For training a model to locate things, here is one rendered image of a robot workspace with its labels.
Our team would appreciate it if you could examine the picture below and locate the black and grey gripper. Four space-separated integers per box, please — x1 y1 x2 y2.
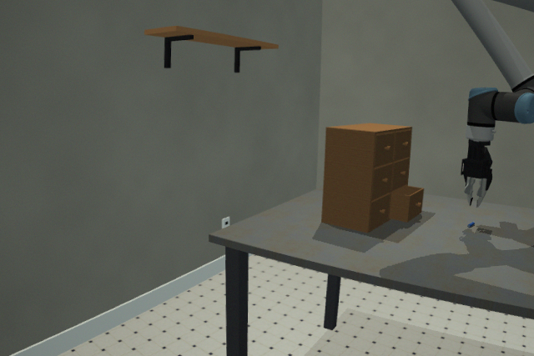
461 139 492 208

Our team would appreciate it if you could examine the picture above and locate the brown wooden drawer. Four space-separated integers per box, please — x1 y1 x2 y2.
369 193 390 231
389 185 424 223
394 129 411 159
374 133 395 166
371 163 393 198
392 158 409 189

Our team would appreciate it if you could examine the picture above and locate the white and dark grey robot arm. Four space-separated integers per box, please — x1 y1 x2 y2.
451 0 534 142

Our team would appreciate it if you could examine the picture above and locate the brown wooden chest of drawers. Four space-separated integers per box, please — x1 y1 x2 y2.
321 123 412 233

